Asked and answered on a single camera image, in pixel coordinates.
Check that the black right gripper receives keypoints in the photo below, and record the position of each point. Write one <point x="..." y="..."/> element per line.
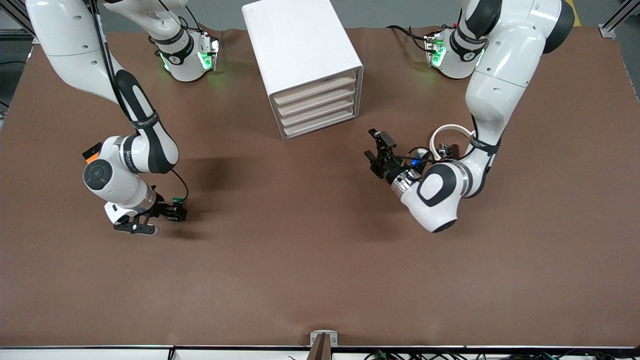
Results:
<point x="161" y="209"/>

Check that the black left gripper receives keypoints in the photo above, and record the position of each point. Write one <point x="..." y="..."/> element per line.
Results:
<point x="389" y="172"/>

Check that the green push button blue block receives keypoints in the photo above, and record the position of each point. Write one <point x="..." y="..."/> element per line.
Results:
<point x="177" y="201"/>

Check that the white plastic bin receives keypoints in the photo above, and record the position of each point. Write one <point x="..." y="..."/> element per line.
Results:
<point x="315" y="89"/>

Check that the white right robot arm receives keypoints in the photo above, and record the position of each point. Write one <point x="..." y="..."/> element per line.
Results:
<point x="65" y="40"/>

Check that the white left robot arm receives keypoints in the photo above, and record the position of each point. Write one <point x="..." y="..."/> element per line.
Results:
<point x="500" y="75"/>

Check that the cream cabinet drawer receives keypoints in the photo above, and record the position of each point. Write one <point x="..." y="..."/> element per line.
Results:
<point x="315" y="123"/>
<point x="315" y="101"/>
<point x="315" y="112"/>

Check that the orange and black button box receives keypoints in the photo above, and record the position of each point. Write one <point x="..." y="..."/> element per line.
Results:
<point x="92" y="150"/>

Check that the white drawer cabinet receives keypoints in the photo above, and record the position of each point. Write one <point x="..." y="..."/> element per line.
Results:
<point x="295" y="45"/>

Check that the dark brown electrical component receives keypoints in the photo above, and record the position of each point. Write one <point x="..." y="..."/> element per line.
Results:
<point x="452" y="149"/>

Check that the white curved plastic arc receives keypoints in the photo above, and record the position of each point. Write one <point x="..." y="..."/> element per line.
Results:
<point x="452" y="126"/>

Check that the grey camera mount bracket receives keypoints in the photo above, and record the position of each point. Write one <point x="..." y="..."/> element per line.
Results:
<point x="323" y="345"/>

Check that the aluminium frame profile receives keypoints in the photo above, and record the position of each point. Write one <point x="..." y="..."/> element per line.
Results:
<point x="14" y="20"/>
<point x="608" y="31"/>

